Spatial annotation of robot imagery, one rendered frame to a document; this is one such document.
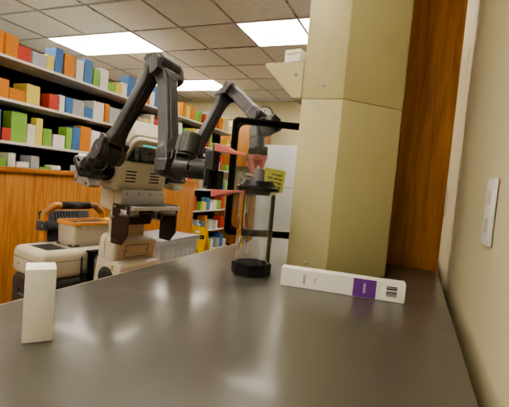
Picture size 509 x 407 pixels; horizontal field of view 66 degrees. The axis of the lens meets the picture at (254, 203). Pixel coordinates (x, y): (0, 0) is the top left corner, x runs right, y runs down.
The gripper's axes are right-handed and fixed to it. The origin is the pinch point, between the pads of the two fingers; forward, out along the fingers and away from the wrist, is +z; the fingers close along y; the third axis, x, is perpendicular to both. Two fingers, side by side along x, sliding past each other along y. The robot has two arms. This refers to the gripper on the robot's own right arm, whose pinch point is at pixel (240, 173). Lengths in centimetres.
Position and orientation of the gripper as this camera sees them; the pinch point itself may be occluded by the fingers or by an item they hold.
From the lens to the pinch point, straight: 103.1
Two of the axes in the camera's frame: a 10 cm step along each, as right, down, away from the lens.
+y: 1.0, -9.9, -0.6
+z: 9.2, 1.1, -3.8
